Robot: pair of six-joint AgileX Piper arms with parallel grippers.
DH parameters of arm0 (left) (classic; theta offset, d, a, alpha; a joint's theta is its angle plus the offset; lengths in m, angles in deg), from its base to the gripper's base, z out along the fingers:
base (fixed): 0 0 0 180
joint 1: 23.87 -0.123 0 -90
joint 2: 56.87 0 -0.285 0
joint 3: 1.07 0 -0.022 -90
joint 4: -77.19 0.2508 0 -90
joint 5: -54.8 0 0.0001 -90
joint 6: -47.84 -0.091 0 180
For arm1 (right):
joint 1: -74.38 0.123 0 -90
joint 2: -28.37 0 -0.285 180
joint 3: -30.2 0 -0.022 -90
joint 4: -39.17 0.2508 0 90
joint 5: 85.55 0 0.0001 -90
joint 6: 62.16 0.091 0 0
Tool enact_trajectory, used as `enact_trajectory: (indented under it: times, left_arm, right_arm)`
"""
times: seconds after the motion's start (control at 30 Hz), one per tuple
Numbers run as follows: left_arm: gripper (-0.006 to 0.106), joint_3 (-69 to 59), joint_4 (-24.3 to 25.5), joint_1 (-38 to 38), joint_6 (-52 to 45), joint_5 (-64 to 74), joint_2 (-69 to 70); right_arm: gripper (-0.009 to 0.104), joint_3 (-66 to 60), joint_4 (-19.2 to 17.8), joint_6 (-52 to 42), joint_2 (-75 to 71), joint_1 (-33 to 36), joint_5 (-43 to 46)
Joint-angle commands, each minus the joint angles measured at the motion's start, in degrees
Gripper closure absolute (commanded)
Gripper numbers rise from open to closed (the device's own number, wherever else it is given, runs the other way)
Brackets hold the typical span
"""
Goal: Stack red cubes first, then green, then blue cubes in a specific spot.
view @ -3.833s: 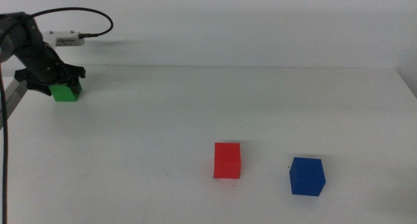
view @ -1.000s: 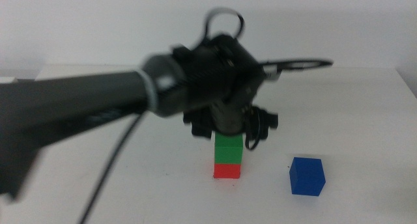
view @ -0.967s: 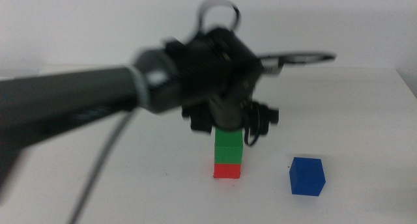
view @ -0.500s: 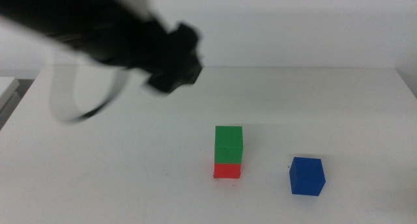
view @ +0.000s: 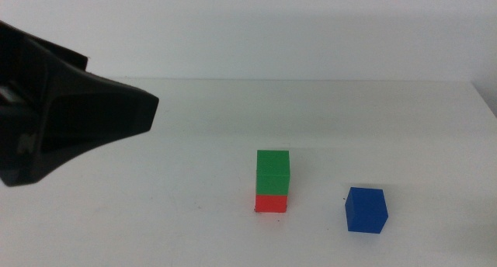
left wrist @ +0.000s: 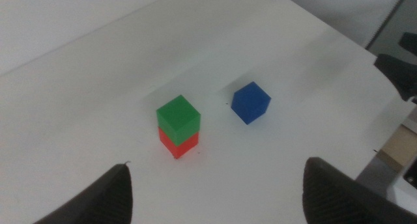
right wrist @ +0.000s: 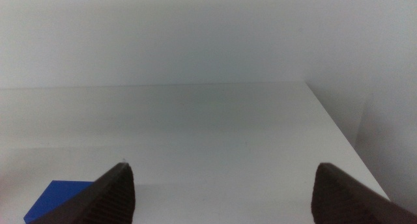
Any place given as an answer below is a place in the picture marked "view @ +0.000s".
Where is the green cube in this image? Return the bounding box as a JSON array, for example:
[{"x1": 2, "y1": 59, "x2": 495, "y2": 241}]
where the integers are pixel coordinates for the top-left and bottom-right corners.
[{"x1": 255, "y1": 149, "x2": 291, "y2": 196}]

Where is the blue cube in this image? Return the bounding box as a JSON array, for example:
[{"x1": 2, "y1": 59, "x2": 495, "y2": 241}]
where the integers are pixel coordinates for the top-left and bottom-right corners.
[{"x1": 344, "y1": 186, "x2": 390, "y2": 234}]

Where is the red cube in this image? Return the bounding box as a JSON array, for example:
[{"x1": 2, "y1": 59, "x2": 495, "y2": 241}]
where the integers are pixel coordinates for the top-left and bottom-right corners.
[{"x1": 254, "y1": 193, "x2": 289, "y2": 213}]

